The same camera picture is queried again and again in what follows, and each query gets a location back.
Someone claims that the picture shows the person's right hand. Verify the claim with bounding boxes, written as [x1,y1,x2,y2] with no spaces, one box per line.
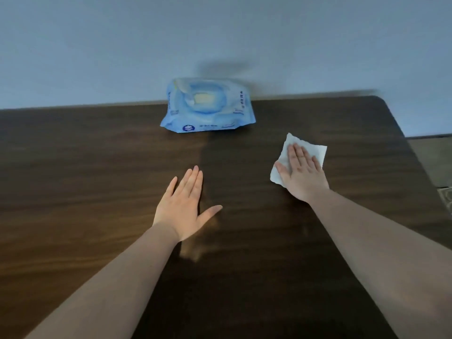
[274,143,330,204]

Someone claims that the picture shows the person's left hand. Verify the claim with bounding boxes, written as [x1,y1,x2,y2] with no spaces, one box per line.
[153,166,223,242]

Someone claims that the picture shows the white wet wipe sheet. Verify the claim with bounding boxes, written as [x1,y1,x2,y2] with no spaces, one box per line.
[270,133,327,188]

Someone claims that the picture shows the person's right forearm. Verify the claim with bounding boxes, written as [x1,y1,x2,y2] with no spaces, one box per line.
[308,189,452,339]

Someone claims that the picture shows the person's left forearm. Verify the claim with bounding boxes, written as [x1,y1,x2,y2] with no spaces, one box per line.
[25,222,182,339]

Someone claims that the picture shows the blue wet wipes pack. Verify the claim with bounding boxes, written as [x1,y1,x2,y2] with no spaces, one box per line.
[160,77,256,133]

